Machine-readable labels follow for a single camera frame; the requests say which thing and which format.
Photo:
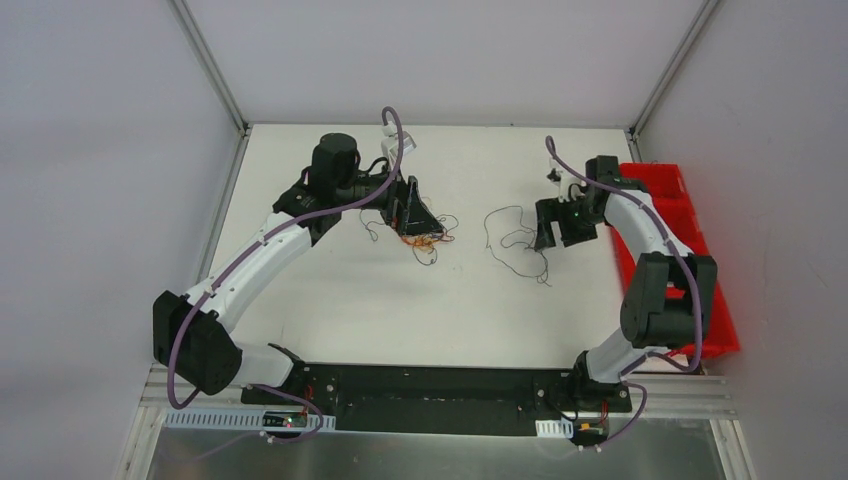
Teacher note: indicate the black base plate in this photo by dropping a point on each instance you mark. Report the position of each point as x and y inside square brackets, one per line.
[444, 400]

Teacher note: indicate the right white cable duct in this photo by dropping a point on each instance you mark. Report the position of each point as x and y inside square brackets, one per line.
[558, 429]

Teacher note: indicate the white cable duct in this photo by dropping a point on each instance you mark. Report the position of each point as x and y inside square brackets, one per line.
[558, 429]
[277, 421]

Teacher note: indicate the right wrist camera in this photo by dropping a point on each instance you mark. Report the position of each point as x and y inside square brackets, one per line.
[568, 188]

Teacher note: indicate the left white cable duct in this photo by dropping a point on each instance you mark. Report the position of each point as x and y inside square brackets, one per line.
[277, 421]

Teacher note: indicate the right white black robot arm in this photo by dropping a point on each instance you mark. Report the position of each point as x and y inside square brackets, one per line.
[667, 304]

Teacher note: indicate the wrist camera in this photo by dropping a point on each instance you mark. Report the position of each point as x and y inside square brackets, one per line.
[568, 188]
[391, 145]

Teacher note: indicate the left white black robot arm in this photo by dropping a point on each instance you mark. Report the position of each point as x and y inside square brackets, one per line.
[192, 331]

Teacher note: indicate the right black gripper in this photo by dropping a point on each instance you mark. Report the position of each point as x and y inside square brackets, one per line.
[566, 224]

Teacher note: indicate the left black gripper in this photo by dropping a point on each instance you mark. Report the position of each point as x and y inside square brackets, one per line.
[400, 201]

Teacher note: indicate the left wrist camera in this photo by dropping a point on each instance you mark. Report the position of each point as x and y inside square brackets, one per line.
[391, 145]

